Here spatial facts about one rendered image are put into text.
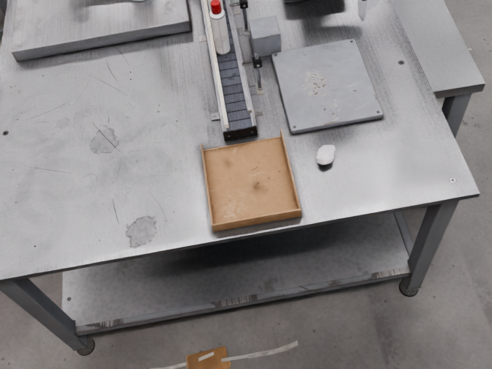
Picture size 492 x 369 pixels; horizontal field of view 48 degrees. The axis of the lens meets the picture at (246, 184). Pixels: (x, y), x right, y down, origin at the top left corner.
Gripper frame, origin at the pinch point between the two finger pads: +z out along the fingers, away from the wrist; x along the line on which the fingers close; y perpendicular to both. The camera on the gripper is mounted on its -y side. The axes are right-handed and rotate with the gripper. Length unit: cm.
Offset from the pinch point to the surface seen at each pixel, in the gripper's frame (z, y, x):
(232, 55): 27.3, -23.2, 31.5
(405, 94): 28.9, 24.6, -5.1
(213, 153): 43, -40, 0
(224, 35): 19.4, -26.5, 31.1
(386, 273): 98, 24, -24
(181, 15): 24, -34, 59
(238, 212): 48, -39, -24
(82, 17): 29, -69, 76
